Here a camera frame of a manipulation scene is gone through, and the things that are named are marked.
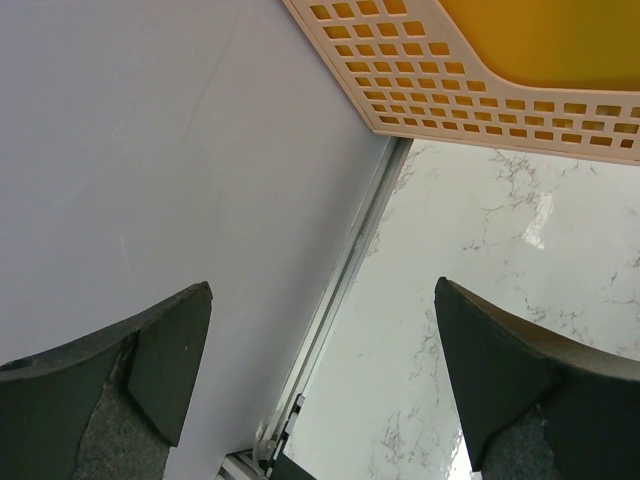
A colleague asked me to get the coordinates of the yellow folder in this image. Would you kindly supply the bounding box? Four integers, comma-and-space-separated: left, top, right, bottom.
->
442, 0, 639, 92

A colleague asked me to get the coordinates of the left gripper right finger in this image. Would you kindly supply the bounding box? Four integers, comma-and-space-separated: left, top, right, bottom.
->
434, 277, 639, 479

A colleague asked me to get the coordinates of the orange mesh file holder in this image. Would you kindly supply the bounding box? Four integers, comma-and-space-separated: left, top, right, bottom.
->
287, 1, 639, 165

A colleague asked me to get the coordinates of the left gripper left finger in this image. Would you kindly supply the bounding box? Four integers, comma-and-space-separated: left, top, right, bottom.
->
1, 282, 213, 479

